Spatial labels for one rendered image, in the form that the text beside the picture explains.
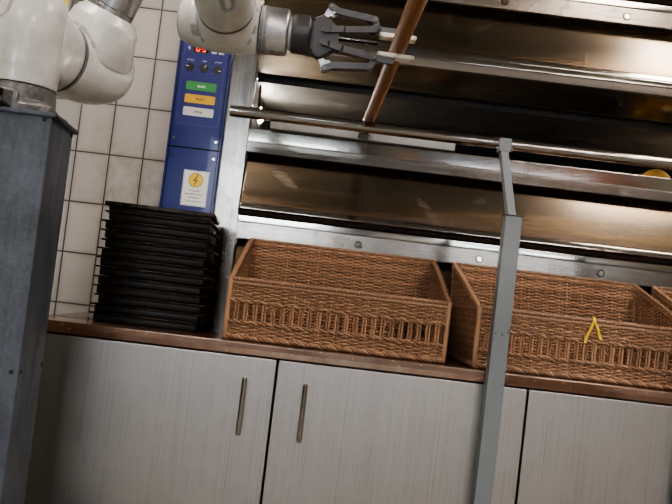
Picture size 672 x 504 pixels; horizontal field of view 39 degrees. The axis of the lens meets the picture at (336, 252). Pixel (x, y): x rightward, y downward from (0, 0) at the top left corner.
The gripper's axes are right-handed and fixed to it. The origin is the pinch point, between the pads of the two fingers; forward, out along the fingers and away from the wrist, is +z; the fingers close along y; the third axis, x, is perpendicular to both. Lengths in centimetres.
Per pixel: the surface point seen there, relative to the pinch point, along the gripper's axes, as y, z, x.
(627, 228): 18, 83, -102
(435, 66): -20, 18, -88
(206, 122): 2, -46, -101
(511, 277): 39, 36, -43
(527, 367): 60, 45, -53
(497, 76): -19, 36, -88
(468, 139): 4, 26, -65
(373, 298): 48, 6, -54
